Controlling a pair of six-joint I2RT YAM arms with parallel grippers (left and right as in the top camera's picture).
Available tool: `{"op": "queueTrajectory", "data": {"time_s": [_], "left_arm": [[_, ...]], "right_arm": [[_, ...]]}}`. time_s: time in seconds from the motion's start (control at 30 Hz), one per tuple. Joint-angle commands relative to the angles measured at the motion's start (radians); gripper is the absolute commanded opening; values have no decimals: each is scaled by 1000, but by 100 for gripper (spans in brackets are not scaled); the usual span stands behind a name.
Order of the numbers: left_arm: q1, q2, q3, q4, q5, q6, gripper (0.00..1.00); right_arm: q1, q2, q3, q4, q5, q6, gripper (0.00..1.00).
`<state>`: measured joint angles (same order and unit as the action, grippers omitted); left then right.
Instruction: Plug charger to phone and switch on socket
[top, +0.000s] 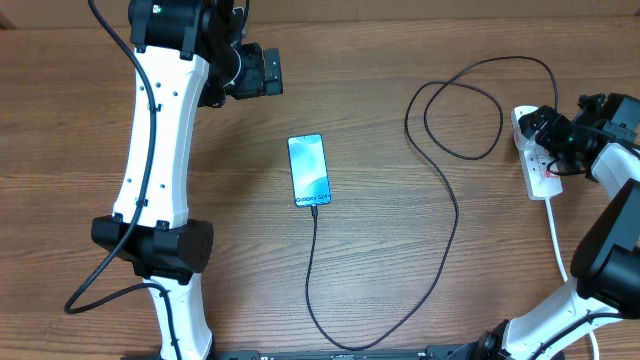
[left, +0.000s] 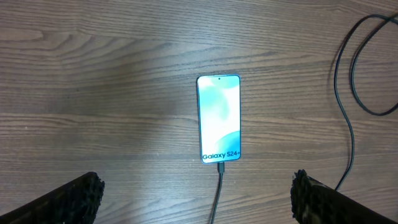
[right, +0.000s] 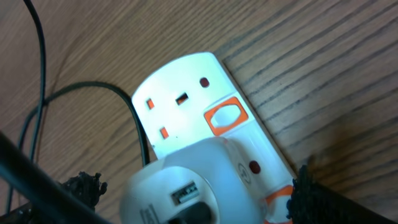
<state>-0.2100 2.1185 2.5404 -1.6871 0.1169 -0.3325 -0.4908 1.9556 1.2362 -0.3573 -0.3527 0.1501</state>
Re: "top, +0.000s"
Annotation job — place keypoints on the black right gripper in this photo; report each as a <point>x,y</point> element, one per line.
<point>552,123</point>

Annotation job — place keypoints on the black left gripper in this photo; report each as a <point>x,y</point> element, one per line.
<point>256,83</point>

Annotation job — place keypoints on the Samsung Galaxy smartphone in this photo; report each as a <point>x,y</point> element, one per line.
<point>309,172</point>

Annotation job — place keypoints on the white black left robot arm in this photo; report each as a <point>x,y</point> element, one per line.
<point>187,55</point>

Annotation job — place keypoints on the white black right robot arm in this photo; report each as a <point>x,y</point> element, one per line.
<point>603,285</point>

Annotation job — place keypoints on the white power strip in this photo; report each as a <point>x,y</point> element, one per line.
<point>540,183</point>

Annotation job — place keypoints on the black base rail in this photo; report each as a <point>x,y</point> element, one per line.
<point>431,352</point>

